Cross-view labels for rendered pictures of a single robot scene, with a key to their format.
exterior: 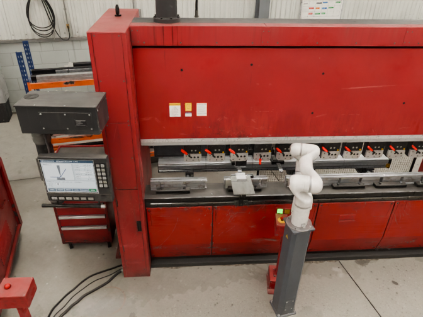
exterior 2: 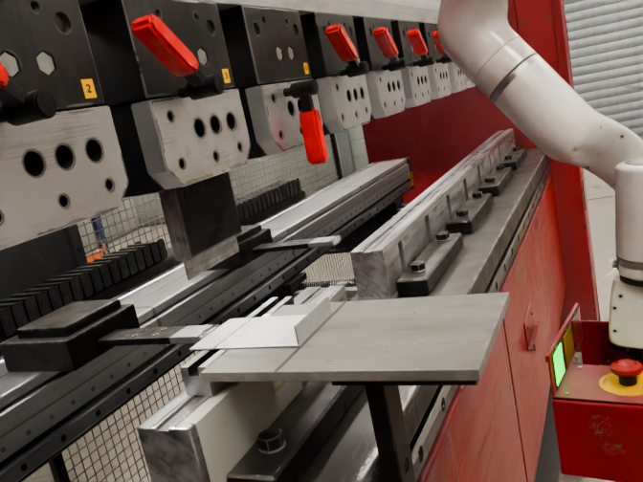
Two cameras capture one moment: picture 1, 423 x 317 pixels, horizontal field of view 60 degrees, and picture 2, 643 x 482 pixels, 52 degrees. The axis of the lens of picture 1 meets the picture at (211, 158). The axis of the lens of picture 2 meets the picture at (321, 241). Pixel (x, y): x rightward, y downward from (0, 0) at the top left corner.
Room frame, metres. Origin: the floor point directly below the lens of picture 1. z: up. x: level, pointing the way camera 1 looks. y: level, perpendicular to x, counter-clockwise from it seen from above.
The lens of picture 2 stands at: (2.29, 0.27, 1.23)
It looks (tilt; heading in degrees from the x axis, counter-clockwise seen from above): 12 degrees down; 300
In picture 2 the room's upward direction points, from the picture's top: 12 degrees counter-clockwise
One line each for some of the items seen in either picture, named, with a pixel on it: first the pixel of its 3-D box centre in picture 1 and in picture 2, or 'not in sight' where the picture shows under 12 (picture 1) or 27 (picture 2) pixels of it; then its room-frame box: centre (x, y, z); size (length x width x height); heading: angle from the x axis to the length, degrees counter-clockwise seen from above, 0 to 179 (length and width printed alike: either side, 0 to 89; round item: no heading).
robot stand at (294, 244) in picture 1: (289, 268); not in sight; (2.10, -0.67, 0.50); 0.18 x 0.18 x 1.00; 16
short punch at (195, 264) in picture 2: (240, 163); (205, 221); (2.73, -0.26, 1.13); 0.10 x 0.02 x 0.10; 95
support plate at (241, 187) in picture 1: (242, 185); (361, 335); (2.58, -0.27, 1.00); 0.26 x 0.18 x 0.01; 5
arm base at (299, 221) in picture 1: (300, 213); not in sight; (2.10, -0.67, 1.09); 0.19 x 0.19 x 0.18
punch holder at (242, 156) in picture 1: (238, 150); (161, 97); (2.73, -0.23, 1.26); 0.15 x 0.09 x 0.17; 95
